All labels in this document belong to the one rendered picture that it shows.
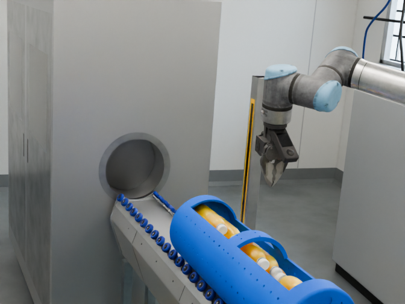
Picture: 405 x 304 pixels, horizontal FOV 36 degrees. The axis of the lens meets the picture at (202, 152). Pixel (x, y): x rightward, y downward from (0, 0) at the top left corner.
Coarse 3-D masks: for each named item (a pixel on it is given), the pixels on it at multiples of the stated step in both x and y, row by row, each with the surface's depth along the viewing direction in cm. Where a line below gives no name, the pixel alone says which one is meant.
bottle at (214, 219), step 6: (204, 204) 261; (198, 210) 258; (204, 210) 255; (210, 210) 255; (204, 216) 252; (210, 216) 249; (216, 216) 248; (210, 222) 247; (216, 222) 246; (222, 222) 247; (216, 228) 245
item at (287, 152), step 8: (272, 136) 188; (280, 136) 186; (288, 136) 187; (280, 144) 184; (288, 144) 185; (280, 152) 184; (288, 152) 182; (296, 152) 184; (288, 160) 182; (296, 160) 183
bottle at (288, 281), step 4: (284, 276) 202; (288, 276) 201; (292, 276) 200; (280, 280) 202; (284, 280) 199; (288, 280) 198; (292, 280) 198; (296, 280) 197; (300, 280) 198; (284, 284) 198; (288, 284) 197; (292, 284) 196; (296, 284) 195; (288, 288) 196
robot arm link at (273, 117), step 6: (264, 108) 185; (264, 114) 186; (270, 114) 184; (276, 114) 183; (282, 114) 183; (288, 114) 184; (264, 120) 186; (270, 120) 184; (276, 120) 184; (282, 120) 184; (288, 120) 185
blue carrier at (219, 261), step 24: (192, 216) 248; (192, 240) 239; (216, 240) 227; (240, 240) 220; (264, 240) 222; (192, 264) 241; (216, 264) 221; (240, 264) 210; (288, 264) 228; (216, 288) 222; (240, 288) 205; (264, 288) 195; (312, 288) 186; (336, 288) 188
